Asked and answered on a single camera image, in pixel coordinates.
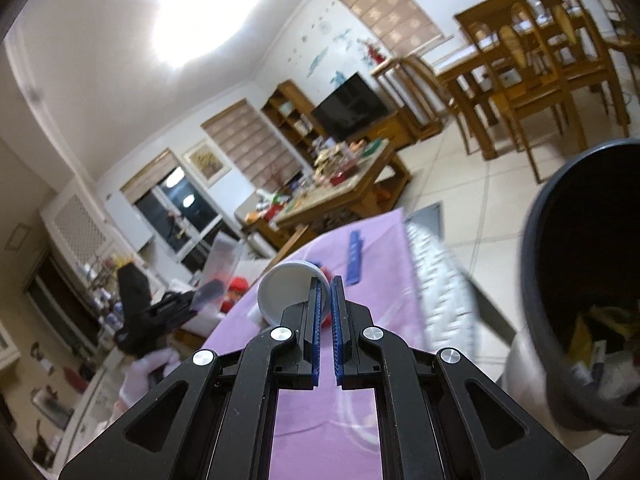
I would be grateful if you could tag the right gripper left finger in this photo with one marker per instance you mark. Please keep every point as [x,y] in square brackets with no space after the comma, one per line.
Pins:
[213,417]

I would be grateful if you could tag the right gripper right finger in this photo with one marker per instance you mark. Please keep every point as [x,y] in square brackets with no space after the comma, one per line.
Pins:
[439,415]

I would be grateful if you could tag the white paper cup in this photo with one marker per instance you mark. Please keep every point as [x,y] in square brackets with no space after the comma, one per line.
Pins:
[288,283]

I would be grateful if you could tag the dark grey trash bin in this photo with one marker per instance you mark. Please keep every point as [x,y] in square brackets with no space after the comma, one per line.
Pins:
[580,249]

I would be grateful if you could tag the left white gloved hand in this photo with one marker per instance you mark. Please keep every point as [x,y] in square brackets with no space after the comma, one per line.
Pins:
[137,378]

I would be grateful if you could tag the small framed flower picture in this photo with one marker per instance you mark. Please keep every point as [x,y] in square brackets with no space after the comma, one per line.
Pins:
[206,162]

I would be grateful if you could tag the blue comb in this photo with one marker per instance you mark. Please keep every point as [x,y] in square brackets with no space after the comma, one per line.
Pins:
[354,259]

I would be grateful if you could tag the wooden bookshelf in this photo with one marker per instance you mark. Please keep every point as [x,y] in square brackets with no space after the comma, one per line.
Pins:
[290,111]

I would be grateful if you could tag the wooden coffee table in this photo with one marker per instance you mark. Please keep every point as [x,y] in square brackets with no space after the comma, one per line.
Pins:
[373,189]

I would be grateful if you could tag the black flat television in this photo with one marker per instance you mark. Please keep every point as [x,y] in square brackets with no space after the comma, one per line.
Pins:
[350,108]

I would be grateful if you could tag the round ceiling lamp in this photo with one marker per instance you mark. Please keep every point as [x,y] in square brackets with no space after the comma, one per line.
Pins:
[186,31]

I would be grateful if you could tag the wooden plant stand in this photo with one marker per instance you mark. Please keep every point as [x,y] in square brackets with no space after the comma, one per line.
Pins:
[409,96]

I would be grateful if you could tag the wooden dining chair front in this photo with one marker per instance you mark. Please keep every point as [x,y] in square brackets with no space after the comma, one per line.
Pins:
[533,87]

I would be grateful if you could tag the wooden dining table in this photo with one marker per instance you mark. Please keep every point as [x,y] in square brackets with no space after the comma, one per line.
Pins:
[463,62]

